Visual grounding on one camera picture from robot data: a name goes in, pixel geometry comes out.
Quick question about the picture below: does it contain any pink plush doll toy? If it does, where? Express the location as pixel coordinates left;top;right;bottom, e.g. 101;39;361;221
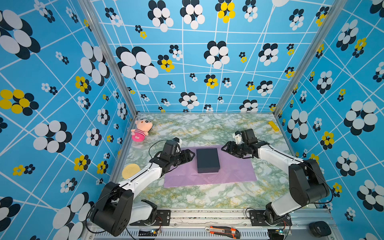
131;119;153;142

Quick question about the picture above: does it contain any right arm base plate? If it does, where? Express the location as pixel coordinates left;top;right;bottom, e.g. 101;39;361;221
247;210;292;227

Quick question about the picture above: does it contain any purple wrapping paper sheet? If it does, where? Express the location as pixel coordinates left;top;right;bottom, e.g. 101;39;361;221
164;145;257;188

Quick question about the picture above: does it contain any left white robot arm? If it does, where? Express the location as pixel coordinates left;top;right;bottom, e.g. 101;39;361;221
86;138;196;237

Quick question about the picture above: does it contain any dark blue gift box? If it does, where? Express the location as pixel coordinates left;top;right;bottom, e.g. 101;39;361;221
197;148;221;174

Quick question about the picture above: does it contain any black computer mouse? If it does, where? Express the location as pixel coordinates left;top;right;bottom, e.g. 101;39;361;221
309;221;332;238

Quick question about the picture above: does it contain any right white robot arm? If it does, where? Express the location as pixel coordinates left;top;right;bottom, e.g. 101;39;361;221
221;129;331;225

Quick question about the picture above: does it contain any yellow round disc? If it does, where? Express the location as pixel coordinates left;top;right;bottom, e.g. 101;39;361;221
122;164;141;180

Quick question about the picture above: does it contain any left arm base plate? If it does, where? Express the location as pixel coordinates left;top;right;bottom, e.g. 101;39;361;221
129;200;171;226

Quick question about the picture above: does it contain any red black utility knife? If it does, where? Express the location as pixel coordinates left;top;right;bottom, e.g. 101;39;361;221
205;226;241;239

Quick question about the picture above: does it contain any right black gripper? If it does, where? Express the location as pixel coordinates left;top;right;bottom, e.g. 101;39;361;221
220;141;248;158

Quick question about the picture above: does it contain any yellow tape piece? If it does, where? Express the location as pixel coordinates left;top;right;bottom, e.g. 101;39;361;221
268;121;280;132

